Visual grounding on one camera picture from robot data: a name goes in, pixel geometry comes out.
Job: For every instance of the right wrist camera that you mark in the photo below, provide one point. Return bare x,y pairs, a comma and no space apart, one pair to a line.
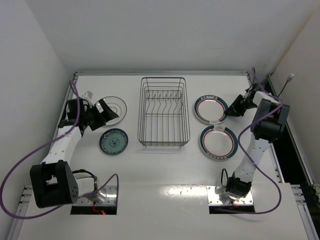
249,95

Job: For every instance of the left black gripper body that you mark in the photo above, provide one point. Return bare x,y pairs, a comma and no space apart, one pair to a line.
97,118

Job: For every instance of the green red rimmed plate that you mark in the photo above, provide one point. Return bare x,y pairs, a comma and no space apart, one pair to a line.
218,142
210,109

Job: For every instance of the metal base plate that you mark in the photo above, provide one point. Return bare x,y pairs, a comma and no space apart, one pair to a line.
110,192
218,197

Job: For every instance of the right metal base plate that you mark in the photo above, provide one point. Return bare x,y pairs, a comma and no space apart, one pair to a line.
218,197

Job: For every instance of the white plate green line rim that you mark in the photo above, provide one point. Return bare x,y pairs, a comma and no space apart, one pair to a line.
118,106

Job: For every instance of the blue floral green plate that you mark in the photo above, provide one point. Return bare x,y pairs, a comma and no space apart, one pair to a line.
113,141

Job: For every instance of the grey wire dish rack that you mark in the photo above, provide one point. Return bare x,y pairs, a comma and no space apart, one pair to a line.
163,117

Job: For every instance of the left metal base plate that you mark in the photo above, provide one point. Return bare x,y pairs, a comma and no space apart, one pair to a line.
110,192

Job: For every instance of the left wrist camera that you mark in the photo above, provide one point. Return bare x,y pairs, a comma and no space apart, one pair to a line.
87,95

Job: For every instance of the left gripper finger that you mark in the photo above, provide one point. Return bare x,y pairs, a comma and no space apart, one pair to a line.
105,111
96,123

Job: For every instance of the black wall cable white plug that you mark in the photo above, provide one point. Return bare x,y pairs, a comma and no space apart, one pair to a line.
288,79

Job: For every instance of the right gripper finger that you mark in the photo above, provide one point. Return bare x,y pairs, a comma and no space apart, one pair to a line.
234,106
234,113

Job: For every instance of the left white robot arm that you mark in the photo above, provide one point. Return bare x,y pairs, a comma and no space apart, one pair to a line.
53,181

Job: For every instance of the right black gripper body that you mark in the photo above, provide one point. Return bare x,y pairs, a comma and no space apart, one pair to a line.
240,104

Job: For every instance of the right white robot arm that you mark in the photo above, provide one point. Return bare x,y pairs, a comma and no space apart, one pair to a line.
267,126

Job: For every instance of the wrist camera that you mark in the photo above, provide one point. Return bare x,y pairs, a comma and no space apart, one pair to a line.
87,95
249,95

